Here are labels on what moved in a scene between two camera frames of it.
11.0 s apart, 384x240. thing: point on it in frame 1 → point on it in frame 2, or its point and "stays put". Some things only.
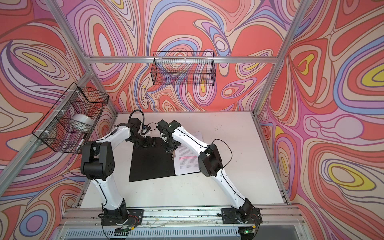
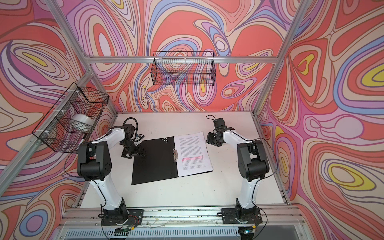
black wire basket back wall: (186, 68) stays put
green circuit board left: (122, 230) stays put
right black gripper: (168, 149) → (209, 140)
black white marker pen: (80, 144) stays put
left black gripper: (147, 143) → (137, 152)
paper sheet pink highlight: (187, 157) stays put
